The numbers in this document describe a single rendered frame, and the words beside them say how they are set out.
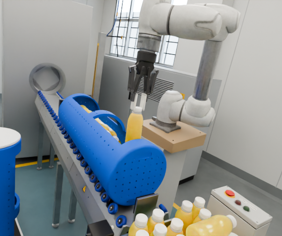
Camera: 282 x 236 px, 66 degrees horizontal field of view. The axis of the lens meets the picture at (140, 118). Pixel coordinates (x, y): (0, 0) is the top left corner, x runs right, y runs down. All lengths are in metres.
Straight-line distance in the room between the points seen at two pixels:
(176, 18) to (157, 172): 0.61
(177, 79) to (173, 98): 1.20
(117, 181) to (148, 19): 0.61
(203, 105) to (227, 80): 2.35
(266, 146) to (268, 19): 1.77
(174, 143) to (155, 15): 0.85
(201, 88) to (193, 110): 0.15
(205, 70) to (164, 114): 0.41
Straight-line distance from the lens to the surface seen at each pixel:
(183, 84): 2.65
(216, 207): 0.98
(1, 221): 1.48
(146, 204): 0.91
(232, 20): 1.32
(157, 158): 0.93
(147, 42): 0.83
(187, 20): 0.79
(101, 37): 2.17
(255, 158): 3.69
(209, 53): 1.37
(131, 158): 0.85
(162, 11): 0.83
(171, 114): 1.52
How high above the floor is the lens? 1.57
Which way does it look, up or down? 16 degrees down
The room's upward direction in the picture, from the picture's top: 10 degrees clockwise
